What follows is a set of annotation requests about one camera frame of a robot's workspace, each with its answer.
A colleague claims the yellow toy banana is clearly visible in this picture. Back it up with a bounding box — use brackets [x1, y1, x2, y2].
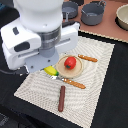
[44, 66, 59, 76]

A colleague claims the round beige plate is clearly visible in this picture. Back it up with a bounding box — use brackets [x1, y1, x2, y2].
[55, 55, 83, 78]

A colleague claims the brown toy stove board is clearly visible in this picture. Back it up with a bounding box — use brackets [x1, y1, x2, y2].
[74, 0, 128, 43]

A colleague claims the brown toy sausage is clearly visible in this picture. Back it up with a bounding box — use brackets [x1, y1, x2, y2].
[58, 86, 66, 112]

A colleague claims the grey cooking pot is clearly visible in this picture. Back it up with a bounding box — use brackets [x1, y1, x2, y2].
[81, 0, 106, 26]

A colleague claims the beige bowl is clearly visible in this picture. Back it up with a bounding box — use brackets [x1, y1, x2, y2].
[116, 4, 128, 30]

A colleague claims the small grey frying pan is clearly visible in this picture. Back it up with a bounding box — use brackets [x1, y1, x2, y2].
[62, 1, 78, 21]

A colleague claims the fork with orange handle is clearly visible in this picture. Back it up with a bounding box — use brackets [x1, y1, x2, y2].
[50, 76, 86, 89]

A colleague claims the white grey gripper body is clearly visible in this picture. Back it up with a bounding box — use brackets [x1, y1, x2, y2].
[1, 19, 80, 73]

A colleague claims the red toy tomato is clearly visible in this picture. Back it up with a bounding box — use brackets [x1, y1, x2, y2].
[64, 56, 76, 69]

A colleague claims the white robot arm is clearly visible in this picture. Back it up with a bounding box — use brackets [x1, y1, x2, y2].
[0, 0, 80, 73]

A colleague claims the knife with orange handle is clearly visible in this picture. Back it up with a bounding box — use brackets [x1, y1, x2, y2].
[78, 54, 98, 62]

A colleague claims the white woven placemat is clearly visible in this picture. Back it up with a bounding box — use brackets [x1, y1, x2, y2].
[14, 37, 114, 128]

